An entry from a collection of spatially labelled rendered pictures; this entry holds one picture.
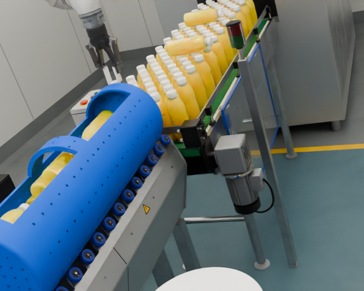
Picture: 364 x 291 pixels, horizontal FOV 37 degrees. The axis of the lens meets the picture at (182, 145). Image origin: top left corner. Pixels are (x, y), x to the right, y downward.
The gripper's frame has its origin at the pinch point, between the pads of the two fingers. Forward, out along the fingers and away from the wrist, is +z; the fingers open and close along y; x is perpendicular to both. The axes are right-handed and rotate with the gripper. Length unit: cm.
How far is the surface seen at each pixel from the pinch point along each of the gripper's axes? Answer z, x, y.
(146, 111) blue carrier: 7.4, -24.1, 22.2
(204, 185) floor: 121, 107, -25
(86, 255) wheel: 25, -79, 19
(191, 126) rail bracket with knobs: 21.6, -11.1, 31.0
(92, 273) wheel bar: 30, -82, 20
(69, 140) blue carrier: -1, -58, 13
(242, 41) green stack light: 4, 24, 48
